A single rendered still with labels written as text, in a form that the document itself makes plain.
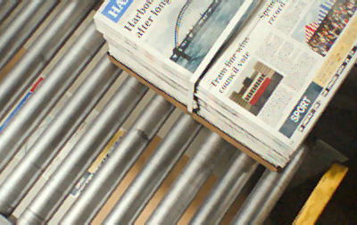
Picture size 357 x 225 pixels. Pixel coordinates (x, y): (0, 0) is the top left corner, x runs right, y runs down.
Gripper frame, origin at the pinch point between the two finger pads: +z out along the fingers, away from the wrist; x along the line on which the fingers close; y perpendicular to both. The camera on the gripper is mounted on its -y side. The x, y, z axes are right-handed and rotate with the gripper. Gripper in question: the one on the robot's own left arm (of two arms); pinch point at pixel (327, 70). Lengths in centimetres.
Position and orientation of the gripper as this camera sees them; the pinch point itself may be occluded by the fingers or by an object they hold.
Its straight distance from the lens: 111.0
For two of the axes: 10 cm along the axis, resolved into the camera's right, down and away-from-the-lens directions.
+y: 0.0, -2.5, -9.7
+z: -8.2, -5.6, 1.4
